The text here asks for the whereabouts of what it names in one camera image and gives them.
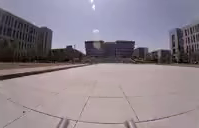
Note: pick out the large grey multistorey building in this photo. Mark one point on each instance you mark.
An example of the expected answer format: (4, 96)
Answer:
(10, 36)

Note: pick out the low dark building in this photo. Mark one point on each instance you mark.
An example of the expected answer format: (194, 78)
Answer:
(66, 54)

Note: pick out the dark kerb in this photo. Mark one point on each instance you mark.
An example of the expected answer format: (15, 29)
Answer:
(30, 73)

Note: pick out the white multistorey building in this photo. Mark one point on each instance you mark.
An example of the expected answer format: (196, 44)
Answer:
(193, 40)

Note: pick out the raised pale side strip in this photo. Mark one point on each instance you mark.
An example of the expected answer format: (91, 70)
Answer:
(17, 69)

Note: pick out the small distant building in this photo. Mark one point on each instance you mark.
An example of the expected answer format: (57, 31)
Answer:
(140, 52)

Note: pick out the dark glass-fronted building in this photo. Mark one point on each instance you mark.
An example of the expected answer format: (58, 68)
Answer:
(109, 48)

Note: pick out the robot's own part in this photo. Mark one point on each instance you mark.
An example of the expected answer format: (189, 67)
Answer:
(63, 123)
(131, 124)

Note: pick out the low grey building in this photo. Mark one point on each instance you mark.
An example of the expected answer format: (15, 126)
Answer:
(160, 55)

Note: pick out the pale paved plaza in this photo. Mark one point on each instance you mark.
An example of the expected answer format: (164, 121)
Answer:
(120, 83)

